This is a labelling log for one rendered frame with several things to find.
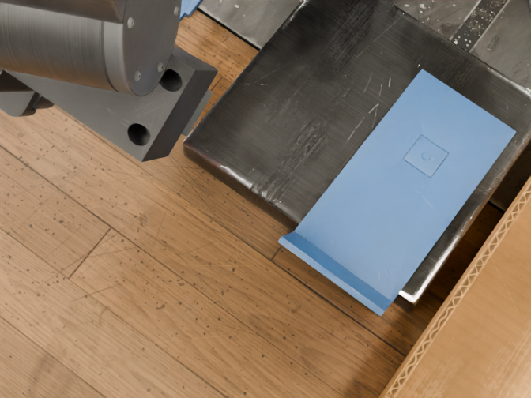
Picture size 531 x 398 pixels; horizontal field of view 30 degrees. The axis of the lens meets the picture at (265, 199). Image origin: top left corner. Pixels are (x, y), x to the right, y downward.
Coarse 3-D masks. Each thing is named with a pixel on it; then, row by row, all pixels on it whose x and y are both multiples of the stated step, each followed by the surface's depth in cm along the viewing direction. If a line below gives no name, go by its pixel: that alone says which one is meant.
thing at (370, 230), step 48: (432, 96) 61; (384, 144) 60; (480, 144) 60; (336, 192) 59; (384, 192) 59; (432, 192) 59; (288, 240) 55; (336, 240) 58; (384, 240) 58; (432, 240) 58; (384, 288) 57
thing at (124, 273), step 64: (0, 128) 62; (64, 128) 62; (192, 128) 63; (0, 192) 61; (64, 192) 61; (128, 192) 61; (192, 192) 61; (0, 256) 59; (64, 256) 59; (128, 256) 59; (192, 256) 60; (256, 256) 60; (0, 320) 58; (64, 320) 58; (128, 320) 58; (192, 320) 58; (256, 320) 58; (320, 320) 59; (384, 320) 59; (0, 384) 57; (64, 384) 57; (128, 384) 57; (192, 384) 57; (256, 384) 57; (320, 384) 57; (384, 384) 57
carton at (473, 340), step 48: (528, 192) 54; (528, 240) 60; (480, 288) 59; (528, 288) 59; (432, 336) 51; (480, 336) 58; (528, 336) 58; (432, 384) 57; (480, 384) 57; (528, 384) 57
